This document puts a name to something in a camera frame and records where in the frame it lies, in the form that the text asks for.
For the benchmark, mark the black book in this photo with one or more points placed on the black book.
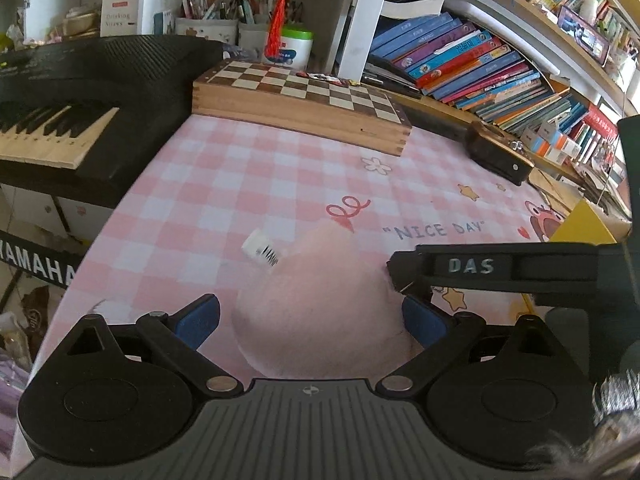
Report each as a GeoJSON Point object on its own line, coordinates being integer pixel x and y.
{"type": "Point", "coordinates": [412, 7]}

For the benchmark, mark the small blue card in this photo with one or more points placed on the small blue card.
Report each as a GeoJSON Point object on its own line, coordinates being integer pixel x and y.
{"type": "Point", "coordinates": [164, 22]}

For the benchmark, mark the bunch of pens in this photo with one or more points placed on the bunch of pens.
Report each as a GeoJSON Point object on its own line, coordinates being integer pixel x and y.
{"type": "Point", "coordinates": [235, 7]}

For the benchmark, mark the long row of colourful books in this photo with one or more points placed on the long row of colourful books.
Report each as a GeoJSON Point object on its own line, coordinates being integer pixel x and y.
{"type": "Point", "coordinates": [475, 60]}

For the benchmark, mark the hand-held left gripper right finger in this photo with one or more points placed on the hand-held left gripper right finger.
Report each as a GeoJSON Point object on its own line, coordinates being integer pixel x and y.
{"type": "Point", "coordinates": [422, 320]}

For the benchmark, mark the white straw box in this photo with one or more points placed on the white straw box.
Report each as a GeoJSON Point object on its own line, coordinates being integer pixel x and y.
{"type": "Point", "coordinates": [120, 12]}

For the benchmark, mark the pink checked desktop mat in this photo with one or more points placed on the pink checked desktop mat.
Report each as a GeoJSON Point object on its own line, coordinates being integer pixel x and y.
{"type": "Point", "coordinates": [225, 175]}

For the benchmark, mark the white and wood bookshelf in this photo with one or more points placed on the white and wood bookshelf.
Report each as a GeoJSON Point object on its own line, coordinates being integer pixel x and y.
{"type": "Point", "coordinates": [350, 20]}

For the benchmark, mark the white drawer unit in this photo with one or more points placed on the white drawer unit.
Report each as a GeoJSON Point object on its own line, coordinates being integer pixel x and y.
{"type": "Point", "coordinates": [50, 210]}

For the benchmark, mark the red tassel ornament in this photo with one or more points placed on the red tassel ornament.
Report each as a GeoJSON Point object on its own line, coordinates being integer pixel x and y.
{"type": "Point", "coordinates": [277, 25]}

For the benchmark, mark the yellow cardboard box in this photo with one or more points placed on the yellow cardboard box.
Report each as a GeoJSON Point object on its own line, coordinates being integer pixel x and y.
{"type": "Point", "coordinates": [585, 225]}

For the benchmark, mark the dark brown wooden object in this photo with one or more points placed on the dark brown wooden object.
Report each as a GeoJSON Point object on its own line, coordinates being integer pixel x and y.
{"type": "Point", "coordinates": [495, 152]}

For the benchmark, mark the black keyboard stand banner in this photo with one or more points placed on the black keyboard stand banner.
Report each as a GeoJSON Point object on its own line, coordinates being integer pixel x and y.
{"type": "Point", "coordinates": [35, 266]}

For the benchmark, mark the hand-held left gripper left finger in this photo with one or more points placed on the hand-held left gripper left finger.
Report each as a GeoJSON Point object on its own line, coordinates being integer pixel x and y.
{"type": "Point", "coordinates": [200, 317]}

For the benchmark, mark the black electronic keyboard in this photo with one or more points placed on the black electronic keyboard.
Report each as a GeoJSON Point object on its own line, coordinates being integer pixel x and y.
{"type": "Point", "coordinates": [125, 70]}

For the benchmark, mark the pink plush toy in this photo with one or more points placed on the pink plush toy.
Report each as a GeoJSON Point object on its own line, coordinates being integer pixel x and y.
{"type": "Point", "coordinates": [320, 305]}

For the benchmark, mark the wooden chess board box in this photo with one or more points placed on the wooden chess board box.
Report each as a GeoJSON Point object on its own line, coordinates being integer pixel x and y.
{"type": "Point", "coordinates": [300, 105]}

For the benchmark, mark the white pen holder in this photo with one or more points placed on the white pen holder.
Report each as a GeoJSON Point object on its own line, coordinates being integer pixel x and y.
{"type": "Point", "coordinates": [207, 31]}
{"type": "Point", "coordinates": [252, 37]}

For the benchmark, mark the person's right forearm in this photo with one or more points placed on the person's right forearm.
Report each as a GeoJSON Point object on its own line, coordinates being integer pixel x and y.
{"type": "Point", "coordinates": [615, 400]}

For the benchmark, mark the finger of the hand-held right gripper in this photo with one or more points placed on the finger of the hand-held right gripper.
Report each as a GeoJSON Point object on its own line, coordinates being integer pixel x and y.
{"type": "Point", "coordinates": [425, 267]}

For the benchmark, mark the white jar with green lid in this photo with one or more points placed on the white jar with green lid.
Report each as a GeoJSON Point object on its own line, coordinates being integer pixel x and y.
{"type": "Point", "coordinates": [295, 50]}

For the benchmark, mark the orange and white cartons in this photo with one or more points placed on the orange and white cartons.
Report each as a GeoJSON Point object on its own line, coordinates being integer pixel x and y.
{"type": "Point", "coordinates": [550, 142]}

